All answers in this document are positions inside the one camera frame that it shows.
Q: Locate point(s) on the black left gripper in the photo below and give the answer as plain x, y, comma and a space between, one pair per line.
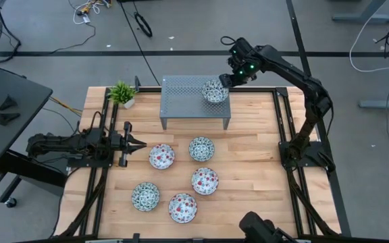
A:
126, 158

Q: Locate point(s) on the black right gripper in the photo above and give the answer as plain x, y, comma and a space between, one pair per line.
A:
245, 72

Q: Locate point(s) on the teal floral mini bowl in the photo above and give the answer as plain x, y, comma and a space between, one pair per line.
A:
213, 92
145, 196
201, 148

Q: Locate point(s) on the red floral mini bowl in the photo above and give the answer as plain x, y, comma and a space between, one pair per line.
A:
205, 181
161, 156

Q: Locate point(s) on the large red bowl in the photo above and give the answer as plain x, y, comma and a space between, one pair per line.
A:
182, 208

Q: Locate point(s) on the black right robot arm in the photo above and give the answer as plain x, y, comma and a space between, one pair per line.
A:
296, 72

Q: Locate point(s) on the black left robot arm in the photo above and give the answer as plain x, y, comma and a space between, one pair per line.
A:
63, 145

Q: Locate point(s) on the small potted green plant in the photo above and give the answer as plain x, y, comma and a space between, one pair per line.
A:
122, 94

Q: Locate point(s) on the grey perforated metal shelf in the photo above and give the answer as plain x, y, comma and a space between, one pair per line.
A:
184, 104

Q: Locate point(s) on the black desk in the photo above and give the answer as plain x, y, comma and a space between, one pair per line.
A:
29, 101

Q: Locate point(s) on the grey desk leg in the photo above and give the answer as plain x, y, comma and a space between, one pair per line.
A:
366, 17
377, 104

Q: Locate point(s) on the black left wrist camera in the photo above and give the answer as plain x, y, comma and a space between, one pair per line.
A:
116, 140

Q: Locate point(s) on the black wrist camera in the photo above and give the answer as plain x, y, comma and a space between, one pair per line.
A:
240, 47
116, 140

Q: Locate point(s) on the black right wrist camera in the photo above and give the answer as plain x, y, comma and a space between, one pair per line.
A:
240, 47

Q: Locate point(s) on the black aluminium rig frame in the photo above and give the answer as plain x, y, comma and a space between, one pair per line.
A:
281, 92

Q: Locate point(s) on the black triangular bracket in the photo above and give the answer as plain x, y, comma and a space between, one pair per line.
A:
9, 103
8, 119

